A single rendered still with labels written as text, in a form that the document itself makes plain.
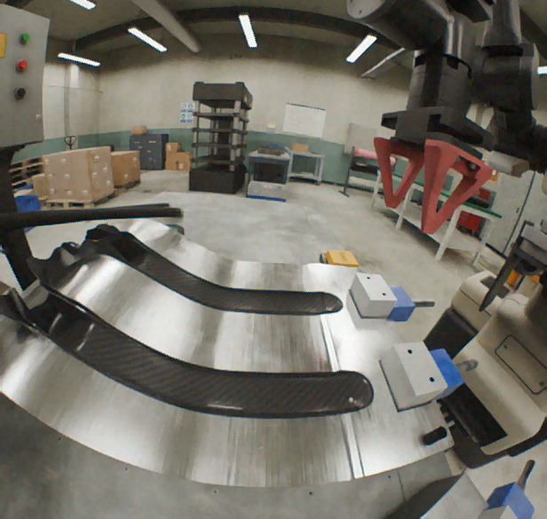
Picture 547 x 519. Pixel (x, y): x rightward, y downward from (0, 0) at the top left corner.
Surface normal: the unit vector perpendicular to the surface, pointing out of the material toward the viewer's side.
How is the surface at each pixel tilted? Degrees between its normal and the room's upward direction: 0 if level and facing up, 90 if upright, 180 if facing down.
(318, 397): 3
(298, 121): 90
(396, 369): 90
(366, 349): 0
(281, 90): 90
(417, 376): 0
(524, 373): 98
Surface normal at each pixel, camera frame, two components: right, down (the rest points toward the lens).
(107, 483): 0.12, -0.88
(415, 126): -0.99, -0.11
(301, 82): -0.04, 0.47
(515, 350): -0.96, 0.16
